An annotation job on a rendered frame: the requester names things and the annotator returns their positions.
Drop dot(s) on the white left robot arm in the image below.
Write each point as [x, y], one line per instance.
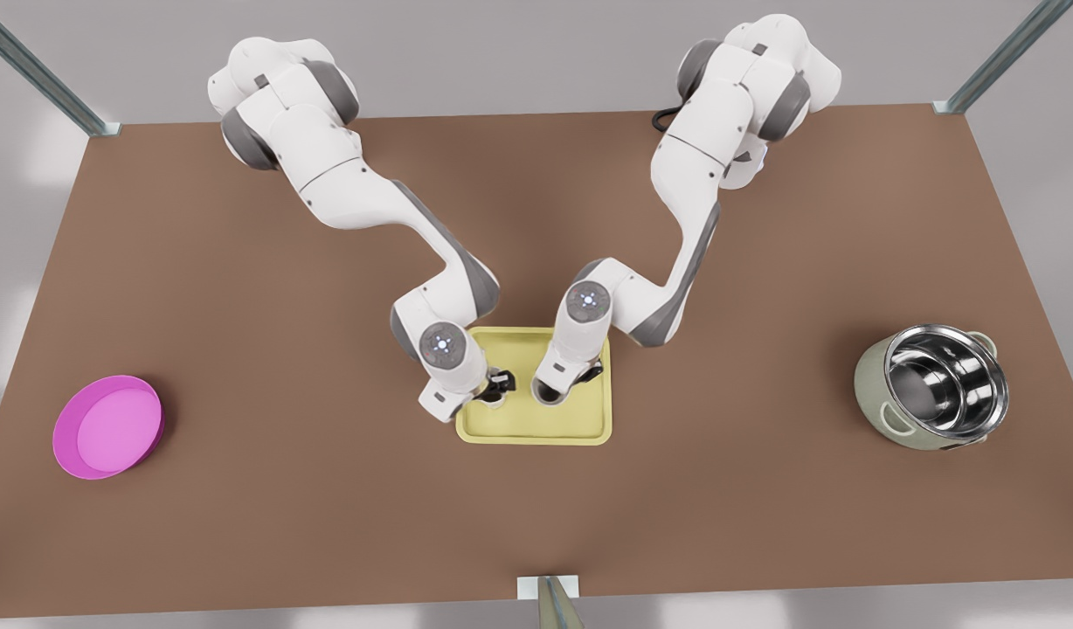
[711, 131]

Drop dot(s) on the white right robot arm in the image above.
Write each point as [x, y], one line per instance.
[327, 166]

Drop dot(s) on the white IKEA cup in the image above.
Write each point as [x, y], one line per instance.
[553, 396]
[493, 401]

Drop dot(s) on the yellow rectangular tray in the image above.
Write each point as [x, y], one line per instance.
[536, 424]

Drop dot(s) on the pink round bowl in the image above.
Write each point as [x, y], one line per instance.
[108, 428]

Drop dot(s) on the silver frame post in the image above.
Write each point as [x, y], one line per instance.
[551, 603]
[1004, 57]
[38, 74]

